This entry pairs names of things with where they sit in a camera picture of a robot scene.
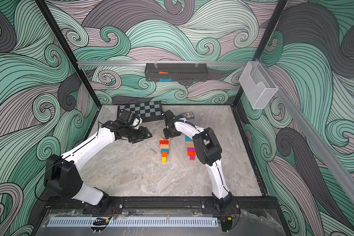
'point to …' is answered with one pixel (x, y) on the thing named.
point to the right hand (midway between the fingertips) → (172, 134)
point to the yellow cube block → (163, 159)
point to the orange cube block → (164, 154)
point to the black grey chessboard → (147, 111)
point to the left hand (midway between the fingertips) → (148, 135)
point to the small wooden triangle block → (161, 138)
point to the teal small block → (165, 150)
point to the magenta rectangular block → (191, 149)
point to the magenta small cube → (192, 157)
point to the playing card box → (189, 115)
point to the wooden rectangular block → (164, 146)
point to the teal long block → (187, 138)
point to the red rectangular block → (164, 142)
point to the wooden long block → (190, 144)
